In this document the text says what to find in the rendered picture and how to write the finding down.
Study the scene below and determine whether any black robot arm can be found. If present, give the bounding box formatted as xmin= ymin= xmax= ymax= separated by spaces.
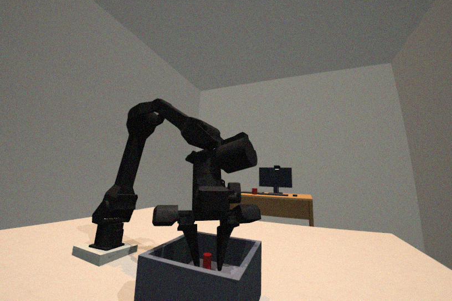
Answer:
xmin=89 ymin=98 xmax=258 ymax=251

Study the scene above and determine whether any dark red peg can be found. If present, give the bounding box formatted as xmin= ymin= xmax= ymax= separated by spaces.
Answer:
xmin=203 ymin=252 xmax=212 ymax=269

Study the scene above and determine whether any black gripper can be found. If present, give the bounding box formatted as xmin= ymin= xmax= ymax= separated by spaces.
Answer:
xmin=152 ymin=174 xmax=261 ymax=271

